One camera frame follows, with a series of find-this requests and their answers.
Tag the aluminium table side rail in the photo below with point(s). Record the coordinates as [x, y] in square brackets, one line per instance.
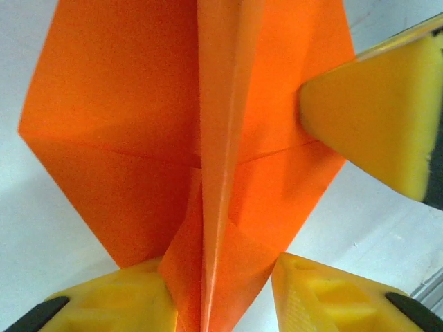
[431, 288]

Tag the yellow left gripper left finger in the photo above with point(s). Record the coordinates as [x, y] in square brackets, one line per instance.
[104, 301]

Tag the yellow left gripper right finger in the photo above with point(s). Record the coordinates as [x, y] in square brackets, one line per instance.
[328, 304]

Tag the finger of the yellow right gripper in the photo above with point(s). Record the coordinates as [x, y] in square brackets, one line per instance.
[373, 114]

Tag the orange paper sheet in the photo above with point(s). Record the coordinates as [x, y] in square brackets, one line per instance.
[121, 121]

